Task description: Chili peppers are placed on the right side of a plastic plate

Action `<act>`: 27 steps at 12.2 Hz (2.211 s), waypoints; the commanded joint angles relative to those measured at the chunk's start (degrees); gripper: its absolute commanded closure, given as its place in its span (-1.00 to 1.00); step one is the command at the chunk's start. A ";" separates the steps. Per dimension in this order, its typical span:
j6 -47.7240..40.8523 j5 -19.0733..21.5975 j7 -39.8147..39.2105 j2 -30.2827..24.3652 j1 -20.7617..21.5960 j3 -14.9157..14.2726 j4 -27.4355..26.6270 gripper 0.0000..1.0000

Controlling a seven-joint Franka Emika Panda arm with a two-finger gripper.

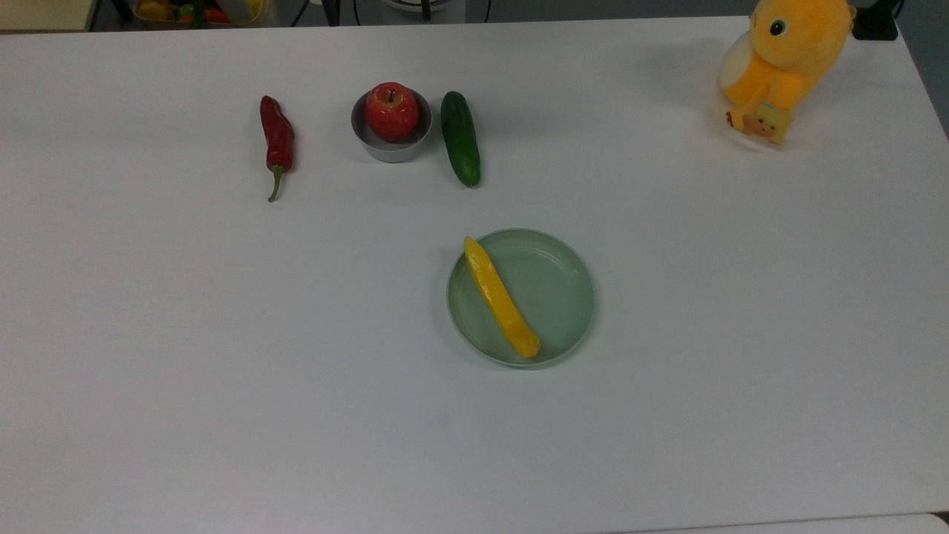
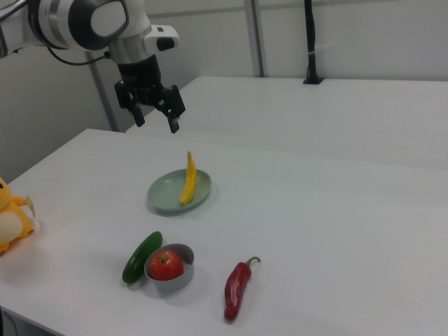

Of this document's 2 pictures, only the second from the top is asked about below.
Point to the black pole with base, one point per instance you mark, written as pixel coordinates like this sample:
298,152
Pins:
311,42

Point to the red toy apple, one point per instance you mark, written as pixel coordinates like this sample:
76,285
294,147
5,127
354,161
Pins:
166,266

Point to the wide grey metal frame post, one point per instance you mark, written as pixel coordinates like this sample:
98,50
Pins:
257,38

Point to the light green plastic plate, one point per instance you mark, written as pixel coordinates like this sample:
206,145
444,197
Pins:
164,194

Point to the yellow toy banana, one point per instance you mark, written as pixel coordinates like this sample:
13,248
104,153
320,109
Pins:
189,182

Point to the round silver metal bowl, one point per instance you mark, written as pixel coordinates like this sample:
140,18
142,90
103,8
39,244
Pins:
175,281

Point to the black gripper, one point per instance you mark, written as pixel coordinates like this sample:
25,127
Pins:
138,75

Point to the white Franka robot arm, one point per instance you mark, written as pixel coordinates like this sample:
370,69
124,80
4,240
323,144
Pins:
59,19

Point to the red chili pepper toy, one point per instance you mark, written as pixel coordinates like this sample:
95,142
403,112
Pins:
238,290

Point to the green toy cucumber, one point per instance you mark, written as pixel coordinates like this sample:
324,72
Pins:
140,259

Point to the orange plush toy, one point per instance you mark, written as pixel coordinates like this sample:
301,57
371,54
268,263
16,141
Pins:
12,224

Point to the thin grey metal frame post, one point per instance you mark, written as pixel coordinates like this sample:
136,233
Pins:
105,98

